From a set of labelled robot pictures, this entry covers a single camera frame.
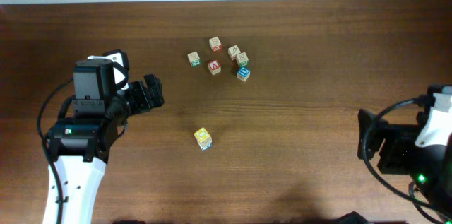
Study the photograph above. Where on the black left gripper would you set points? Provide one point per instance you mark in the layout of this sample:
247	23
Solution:
142	99

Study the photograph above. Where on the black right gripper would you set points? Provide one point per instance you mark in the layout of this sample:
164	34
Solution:
391	136

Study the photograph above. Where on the blue I wooden block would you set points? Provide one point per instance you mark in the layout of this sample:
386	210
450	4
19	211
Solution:
202	137

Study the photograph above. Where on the blue H wooden block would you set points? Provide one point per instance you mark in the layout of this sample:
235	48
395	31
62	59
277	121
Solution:
204	147

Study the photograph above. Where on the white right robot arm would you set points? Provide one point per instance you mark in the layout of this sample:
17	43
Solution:
429	192

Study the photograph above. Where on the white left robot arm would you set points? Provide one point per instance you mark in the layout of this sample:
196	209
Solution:
88	123

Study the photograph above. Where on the green V wooden block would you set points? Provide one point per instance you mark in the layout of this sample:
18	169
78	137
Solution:
194	59

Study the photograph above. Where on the red A wooden block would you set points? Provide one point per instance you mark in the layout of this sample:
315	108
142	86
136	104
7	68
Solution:
214	67

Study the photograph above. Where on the red E wooden block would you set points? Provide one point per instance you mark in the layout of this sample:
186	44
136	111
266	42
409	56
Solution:
215	44

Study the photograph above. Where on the wooden K red block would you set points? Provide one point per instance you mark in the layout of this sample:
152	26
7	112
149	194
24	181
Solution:
233	51

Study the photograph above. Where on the blue D wooden block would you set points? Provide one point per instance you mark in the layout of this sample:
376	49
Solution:
243	73

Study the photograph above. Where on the green B wooden block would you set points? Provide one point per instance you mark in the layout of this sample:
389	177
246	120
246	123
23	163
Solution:
242	59

